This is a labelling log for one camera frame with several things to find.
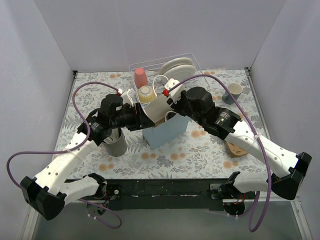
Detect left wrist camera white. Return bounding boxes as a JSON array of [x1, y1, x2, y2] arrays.
[[116, 88, 134, 107]]

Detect grey blue mug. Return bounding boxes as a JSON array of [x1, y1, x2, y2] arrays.
[[222, 82, 243, 105]]

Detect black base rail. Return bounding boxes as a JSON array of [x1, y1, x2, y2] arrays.
[[100, 178, 239, 211]]

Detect yellow dotted bowl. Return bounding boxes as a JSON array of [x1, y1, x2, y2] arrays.
[[138, 85, 157, 104]]

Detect pink plastic cup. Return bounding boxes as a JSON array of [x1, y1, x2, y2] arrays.
[[134, 67, 148, 89]]

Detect grey straw holder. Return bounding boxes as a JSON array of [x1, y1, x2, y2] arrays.
[[102, 128, 128, 157]]

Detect front white plate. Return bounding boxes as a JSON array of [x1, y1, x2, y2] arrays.
[[163, 65, 197, 82]]

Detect aluminium frame rail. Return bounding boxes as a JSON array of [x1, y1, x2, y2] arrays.
[[21, 200, 312, 240]]

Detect floral table mat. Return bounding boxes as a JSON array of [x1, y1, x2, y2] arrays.
[[57, 69, 266, 179]]

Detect rear white plate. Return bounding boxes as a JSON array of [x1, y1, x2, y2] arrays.
[[158, 57, 194, 75]]

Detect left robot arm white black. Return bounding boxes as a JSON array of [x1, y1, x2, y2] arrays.
[[20, 94, 155, 220]]

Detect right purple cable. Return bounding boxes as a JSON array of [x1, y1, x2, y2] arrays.
[[169, 74, 273, 233]]

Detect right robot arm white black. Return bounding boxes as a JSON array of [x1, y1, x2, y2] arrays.
[[163, 85, 312, 200]]

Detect light blue paper bag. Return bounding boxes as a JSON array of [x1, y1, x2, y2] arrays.
[[142, 74, 188, 149]]

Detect white plate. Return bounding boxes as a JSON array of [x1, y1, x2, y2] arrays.
[[158, 57, 194, 75], [163, 65, 197, 82]]

